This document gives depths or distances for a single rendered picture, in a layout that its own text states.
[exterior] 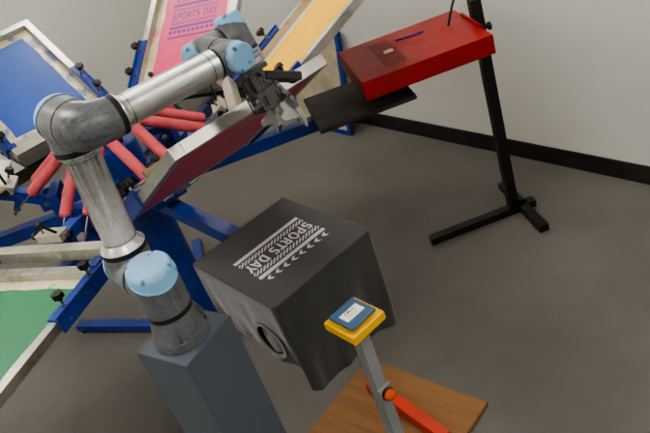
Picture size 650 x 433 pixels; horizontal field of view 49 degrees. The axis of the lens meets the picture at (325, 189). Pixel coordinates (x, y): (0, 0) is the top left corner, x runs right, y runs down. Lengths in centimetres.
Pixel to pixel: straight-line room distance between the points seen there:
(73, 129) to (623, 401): 222
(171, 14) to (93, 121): 261
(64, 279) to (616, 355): 219
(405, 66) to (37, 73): 208
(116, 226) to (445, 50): 184
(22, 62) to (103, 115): 274
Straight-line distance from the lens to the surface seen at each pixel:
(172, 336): 181
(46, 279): 296
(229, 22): 188
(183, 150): 197
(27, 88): 417
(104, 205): 178
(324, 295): 236
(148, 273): 174
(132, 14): 698
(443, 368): 320
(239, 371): 194
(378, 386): 226
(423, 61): 316
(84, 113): 161
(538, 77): 407
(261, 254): 249
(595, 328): 327
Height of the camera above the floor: 230
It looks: 30 degrees down
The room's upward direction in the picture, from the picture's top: 19 degrees counter-clockwise
